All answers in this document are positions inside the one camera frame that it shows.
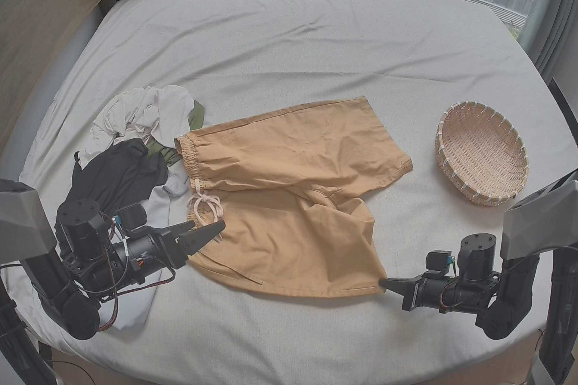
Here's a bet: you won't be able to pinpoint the bed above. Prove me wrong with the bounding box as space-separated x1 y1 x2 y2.
0 0 570 375

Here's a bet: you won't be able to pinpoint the round woven basket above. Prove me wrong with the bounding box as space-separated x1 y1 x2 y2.
436 101 529 208

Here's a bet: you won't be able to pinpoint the black garment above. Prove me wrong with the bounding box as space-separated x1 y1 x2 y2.
55 138 170 235

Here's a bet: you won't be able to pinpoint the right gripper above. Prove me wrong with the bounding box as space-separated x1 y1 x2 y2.
402 275 446 313

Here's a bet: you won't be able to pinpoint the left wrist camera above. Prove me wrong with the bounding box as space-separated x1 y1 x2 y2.
117 204 156 239

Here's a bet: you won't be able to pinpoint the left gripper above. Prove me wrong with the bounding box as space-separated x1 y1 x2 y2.
118 218 226 273

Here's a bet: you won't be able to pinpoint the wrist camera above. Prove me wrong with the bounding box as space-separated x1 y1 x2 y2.
427 250 452 280
117 204 156 239

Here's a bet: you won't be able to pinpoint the black cable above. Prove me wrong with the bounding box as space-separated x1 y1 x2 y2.
52 349 91 385

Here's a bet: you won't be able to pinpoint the white garment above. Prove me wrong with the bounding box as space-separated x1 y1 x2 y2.
82 85 196 160

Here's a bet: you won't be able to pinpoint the pale blue garment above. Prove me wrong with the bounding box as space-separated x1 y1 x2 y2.
97 167 190 332

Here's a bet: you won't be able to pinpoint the tan shorts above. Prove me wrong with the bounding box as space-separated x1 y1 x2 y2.
174 95 414 299

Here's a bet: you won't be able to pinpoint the green garment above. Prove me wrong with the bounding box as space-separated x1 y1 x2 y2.
144 100 206 167

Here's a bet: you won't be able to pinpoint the grey-green curtain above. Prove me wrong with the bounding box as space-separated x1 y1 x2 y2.
517 0 578 79

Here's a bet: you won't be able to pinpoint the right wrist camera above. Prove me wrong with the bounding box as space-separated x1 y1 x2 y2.
427 250 452 280

